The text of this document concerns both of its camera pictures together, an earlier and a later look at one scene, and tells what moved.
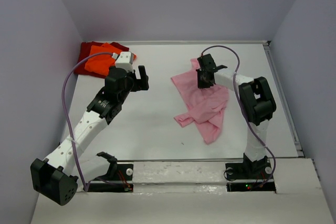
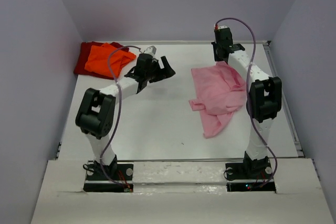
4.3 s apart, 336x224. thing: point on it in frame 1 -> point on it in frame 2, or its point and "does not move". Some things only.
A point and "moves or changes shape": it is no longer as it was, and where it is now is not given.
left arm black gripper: x=139 y=84 -> x=168 y=72
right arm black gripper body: x=202 y=83 -> x=216 y=48
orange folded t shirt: x=103 y=64 does not move
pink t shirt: x=206 y=105 moves or changes shape
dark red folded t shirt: x=85 y=50 does not move
